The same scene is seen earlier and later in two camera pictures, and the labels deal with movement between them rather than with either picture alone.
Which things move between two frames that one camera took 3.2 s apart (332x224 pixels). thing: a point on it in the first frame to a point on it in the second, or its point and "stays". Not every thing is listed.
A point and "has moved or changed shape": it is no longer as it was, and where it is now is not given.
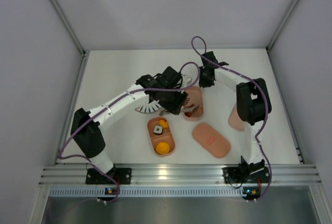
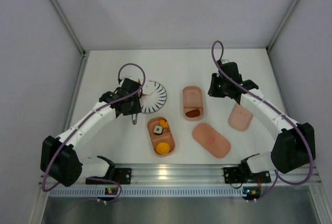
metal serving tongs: [191, 109] to [135, 121]
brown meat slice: [188, 114] has moved or changed shape
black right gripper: [205, 74] to [213, 88]
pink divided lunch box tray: [195, 94] stays
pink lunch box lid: [211, 140] stays
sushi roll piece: [157, 129] stays
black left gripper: [178, 103] to [134, 108]
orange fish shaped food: [163, 123] stays
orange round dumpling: [163, 148] stays
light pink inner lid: [235, 121] stays
